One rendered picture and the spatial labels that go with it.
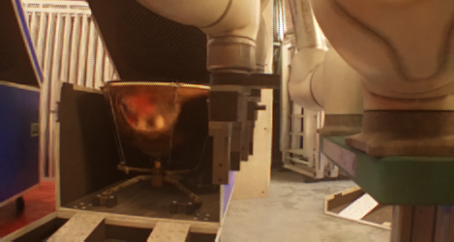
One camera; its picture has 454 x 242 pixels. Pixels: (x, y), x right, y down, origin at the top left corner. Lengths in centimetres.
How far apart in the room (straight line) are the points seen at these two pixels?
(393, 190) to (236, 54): 32
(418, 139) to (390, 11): 25
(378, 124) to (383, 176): 8
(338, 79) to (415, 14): 70
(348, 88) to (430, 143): 49
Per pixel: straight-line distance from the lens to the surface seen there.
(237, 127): 63
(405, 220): 90
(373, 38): 23
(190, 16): 48
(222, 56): 54
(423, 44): 23
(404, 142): 42
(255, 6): 58
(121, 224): 192
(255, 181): 301
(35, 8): 409
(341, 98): 89
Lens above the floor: 76
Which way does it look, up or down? 1 degrees up
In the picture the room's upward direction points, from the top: 1 degrees clockwise
